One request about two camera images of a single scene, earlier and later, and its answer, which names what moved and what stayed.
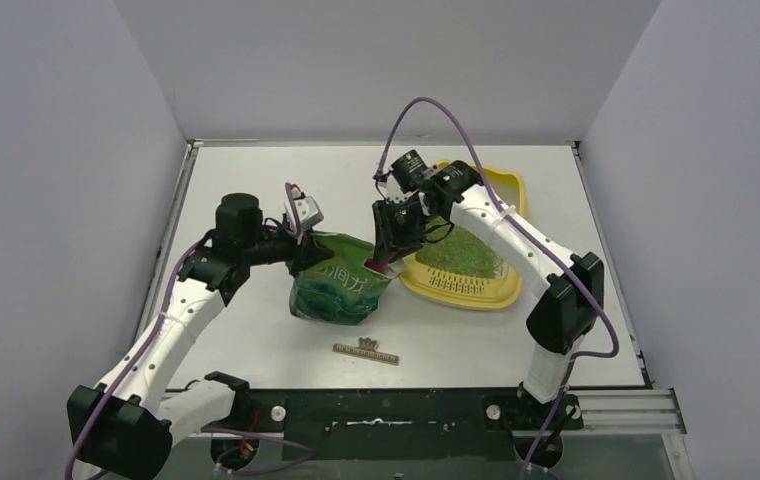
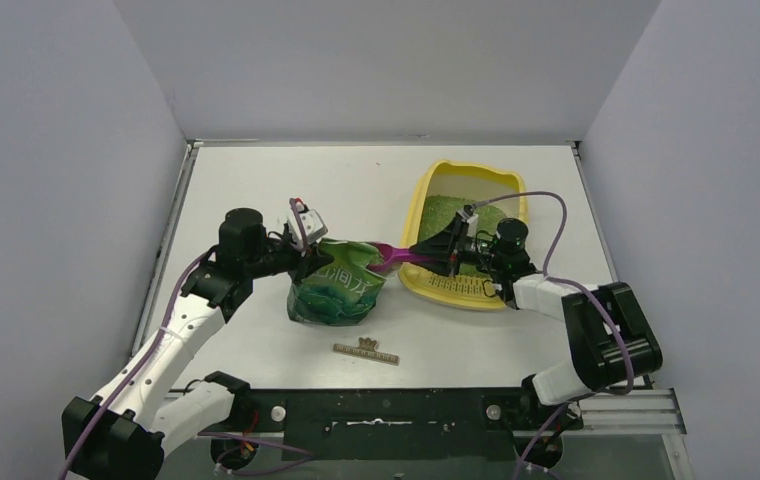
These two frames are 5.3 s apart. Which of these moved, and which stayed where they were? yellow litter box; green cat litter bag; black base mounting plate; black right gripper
Moved: black right gripper
Stayed: black base mounting plate; green cat litter bag; yellow litter box
